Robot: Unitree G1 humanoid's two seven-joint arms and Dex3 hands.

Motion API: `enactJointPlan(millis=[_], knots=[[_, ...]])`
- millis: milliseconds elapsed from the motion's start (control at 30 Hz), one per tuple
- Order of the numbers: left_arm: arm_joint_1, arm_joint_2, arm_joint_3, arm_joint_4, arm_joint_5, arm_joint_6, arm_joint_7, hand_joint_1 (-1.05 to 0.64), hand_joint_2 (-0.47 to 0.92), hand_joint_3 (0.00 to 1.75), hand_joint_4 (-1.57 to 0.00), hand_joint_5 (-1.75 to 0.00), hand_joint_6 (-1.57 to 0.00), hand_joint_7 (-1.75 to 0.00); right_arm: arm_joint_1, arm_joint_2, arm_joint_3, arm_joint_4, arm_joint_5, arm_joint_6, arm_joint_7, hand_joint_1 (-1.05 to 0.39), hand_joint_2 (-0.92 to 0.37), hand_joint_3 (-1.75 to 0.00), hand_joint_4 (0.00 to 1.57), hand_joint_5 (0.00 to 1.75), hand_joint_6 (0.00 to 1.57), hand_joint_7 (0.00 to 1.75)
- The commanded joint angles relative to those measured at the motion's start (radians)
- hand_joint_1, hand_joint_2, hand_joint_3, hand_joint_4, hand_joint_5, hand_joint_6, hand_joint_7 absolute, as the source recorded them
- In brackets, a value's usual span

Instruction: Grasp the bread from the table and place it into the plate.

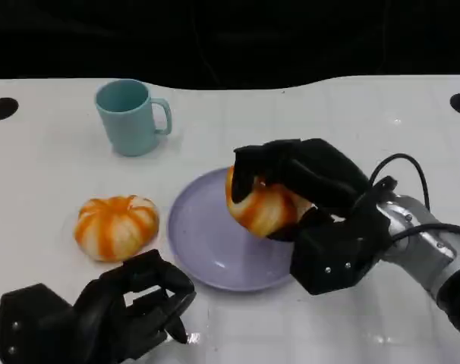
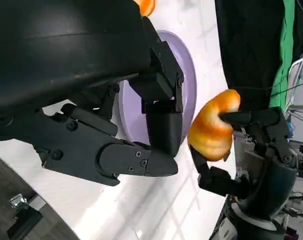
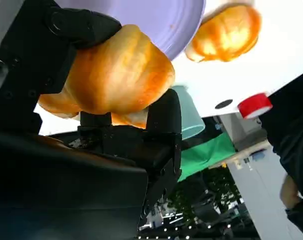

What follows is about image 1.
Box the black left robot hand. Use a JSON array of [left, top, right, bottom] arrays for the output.
[[76, 249, 196, 361]]

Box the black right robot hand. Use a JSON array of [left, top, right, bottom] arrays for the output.
[[229, 138, 370, 243]]

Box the orange and white bread roll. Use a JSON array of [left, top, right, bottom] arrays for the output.
[[225, 165, 317, 238], [73, 195, 161, 263]]

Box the lilac plate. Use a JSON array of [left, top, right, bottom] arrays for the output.
[[167, 168, 315, 292]]

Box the pale green mug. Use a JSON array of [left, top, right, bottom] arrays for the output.
[[94, 78, 173, 158]]

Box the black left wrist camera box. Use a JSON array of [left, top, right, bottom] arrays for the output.
[[0, 283, 81, 364]]

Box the black looping arm cable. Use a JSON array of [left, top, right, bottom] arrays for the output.
[[368, 152, 433, 212]]

